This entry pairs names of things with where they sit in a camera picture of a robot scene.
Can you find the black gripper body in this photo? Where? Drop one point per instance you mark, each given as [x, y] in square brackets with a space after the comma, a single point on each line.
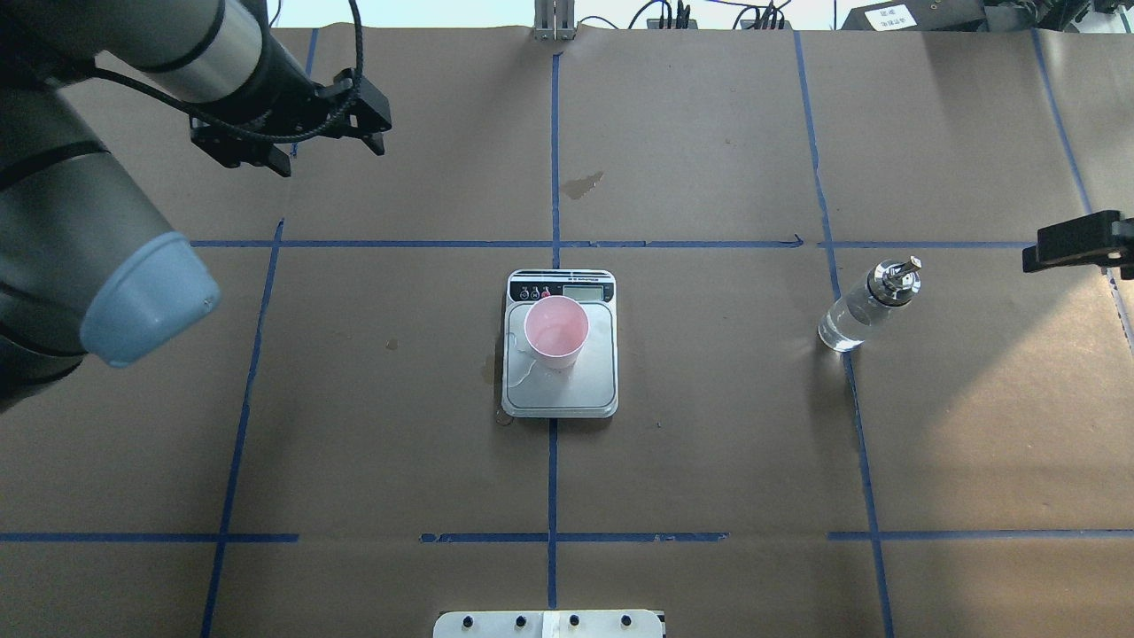
[282, 86]

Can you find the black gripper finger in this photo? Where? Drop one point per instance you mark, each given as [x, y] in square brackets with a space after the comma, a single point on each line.
[1093, 239]
[231, 152]
[368, 117]

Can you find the clear glass sauce bottle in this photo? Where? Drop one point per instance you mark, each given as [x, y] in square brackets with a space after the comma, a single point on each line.
[861, 311]

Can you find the pink plastic cup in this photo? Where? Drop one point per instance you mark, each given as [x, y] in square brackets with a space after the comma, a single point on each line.
[557, 328]

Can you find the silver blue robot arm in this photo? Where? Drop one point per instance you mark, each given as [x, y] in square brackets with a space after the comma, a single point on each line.
[90, 265]

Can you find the silver digital kitchen scale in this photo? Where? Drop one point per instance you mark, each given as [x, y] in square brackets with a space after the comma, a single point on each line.
[587, 390]

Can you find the black device white label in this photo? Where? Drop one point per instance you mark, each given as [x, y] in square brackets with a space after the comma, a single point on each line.
[926, 16]

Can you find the aluminium frame post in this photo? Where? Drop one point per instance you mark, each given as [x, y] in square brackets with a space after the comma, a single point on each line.
[554, 20]

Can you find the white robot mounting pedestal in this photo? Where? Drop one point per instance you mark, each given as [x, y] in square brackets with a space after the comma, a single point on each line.
[551, 623]

